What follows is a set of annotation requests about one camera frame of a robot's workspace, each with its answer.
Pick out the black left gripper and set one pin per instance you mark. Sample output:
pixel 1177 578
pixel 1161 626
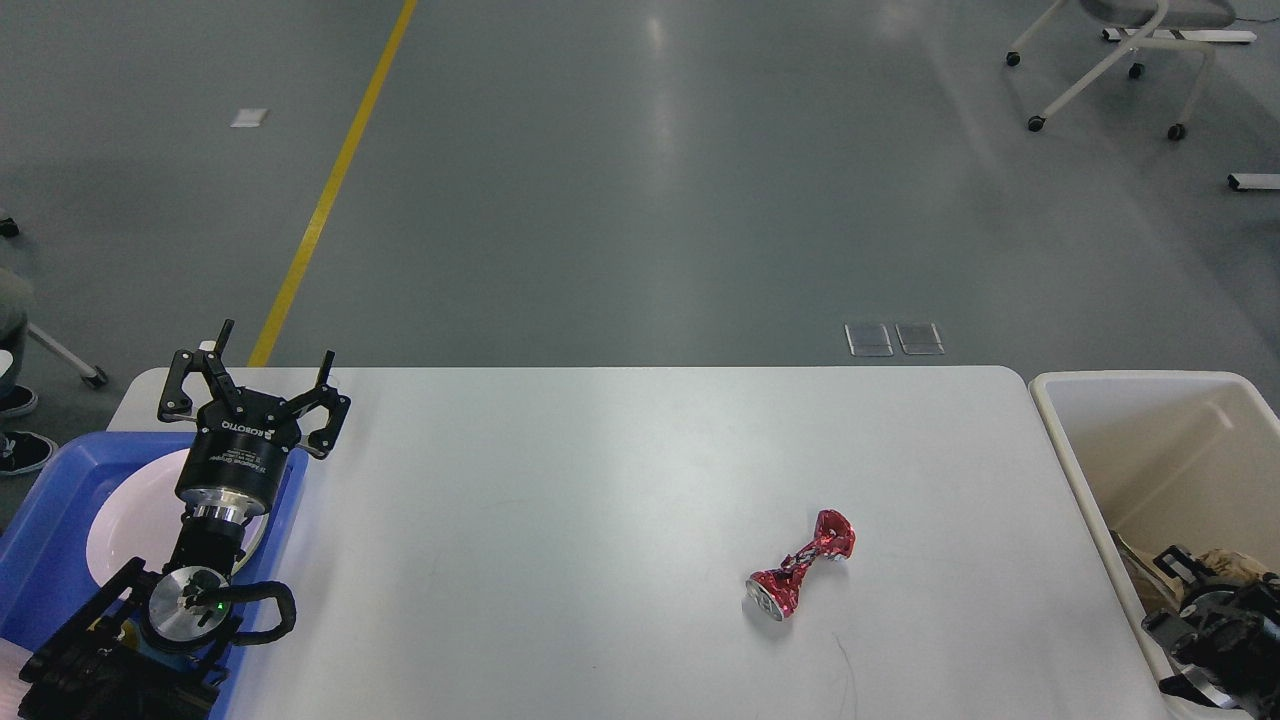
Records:
pixel 238 462

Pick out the brown paper ball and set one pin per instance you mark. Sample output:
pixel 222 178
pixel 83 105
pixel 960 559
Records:
pixel 1224 569

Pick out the beige plastic bin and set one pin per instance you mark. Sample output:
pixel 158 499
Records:
pixel 1160 458

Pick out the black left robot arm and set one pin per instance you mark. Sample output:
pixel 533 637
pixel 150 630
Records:
pixel 152 644

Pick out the white furniture leg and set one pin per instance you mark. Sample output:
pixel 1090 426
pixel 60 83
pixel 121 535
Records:
pixel 1248 182

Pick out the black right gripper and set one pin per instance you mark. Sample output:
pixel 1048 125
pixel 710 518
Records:
pixel 1228 631

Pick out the floor outlet cover right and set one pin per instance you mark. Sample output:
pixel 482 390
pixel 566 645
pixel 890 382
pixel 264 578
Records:
pixel 920 339

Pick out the white chair leg left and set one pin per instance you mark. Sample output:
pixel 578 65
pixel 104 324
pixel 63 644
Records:
pixel 92 375

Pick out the floor outlet cover left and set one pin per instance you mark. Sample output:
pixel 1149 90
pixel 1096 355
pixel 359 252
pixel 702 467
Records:
pixel 869 340

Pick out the floor outlet cover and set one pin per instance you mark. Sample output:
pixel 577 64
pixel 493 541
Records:
pixel 920 339
pixel 869 340

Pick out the pink object tray corner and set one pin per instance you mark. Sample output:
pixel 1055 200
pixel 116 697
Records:
pixel 13 689

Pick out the pink plate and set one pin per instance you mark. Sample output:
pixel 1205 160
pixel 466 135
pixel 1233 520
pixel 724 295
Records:
pixel 142 517

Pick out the blue plastic tray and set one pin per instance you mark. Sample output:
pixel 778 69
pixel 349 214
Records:
pixel 45 577

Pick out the red foil wrapper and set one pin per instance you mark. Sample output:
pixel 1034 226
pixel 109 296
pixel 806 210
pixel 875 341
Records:
pixel 777 591

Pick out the light green plate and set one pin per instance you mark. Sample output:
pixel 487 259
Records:
pixel 254 530

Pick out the black white sneaker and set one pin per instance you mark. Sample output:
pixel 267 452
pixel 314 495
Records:
pixel 24 452

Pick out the white office chair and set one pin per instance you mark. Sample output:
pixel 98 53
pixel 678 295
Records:
pixel 1152 25

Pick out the aluminium foil tray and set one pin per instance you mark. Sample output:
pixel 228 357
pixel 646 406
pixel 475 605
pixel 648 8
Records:
pixel 1154 589

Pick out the person's jeans leg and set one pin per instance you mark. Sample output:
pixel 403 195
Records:
pixel 17 298

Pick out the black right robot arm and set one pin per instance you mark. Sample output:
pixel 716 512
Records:
pixel 1192 684

